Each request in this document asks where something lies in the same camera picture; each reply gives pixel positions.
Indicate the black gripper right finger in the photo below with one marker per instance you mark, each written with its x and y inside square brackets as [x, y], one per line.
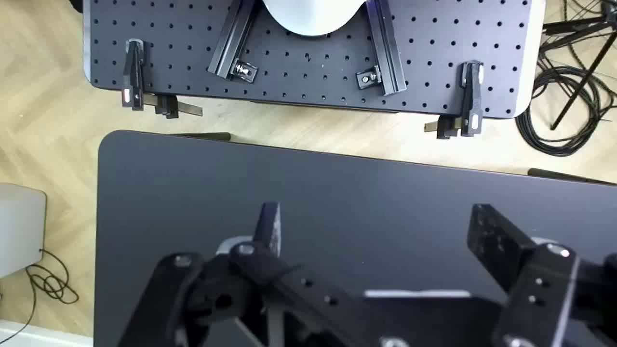
[546, 289]

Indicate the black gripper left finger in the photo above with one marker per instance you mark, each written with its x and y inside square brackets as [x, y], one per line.
[193, 295]

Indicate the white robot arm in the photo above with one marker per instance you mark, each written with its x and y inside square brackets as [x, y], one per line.
[315, 15]

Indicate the light grey box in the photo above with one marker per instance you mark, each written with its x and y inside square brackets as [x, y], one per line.
[20, 231]

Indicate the black table clamp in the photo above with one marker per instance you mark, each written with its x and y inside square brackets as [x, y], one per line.
[136, 69]
[473, 96]

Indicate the black tripod stand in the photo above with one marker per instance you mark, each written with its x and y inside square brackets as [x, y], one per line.
[581, 79]

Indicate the black aluminium extrusion strut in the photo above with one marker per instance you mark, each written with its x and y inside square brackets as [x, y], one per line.
[232, 38]
[386, 44]

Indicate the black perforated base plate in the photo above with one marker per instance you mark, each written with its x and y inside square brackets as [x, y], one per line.
[321, 69]

